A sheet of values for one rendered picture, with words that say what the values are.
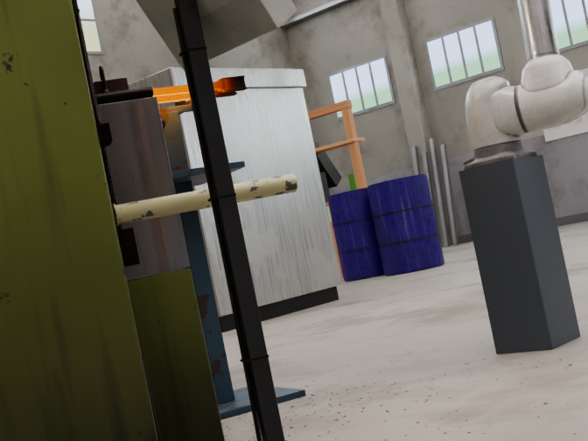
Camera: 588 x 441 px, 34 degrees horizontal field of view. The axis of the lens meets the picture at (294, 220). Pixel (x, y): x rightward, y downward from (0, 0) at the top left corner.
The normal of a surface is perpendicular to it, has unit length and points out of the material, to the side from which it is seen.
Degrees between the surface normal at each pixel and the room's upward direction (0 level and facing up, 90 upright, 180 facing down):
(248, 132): 90
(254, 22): 120
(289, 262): 90
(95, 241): 90
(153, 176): 90
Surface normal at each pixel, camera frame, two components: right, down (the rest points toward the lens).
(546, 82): -0.44, -0.14
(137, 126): 0.29, -0.08
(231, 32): -0.53, 0.60
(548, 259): 0.73, -0.16
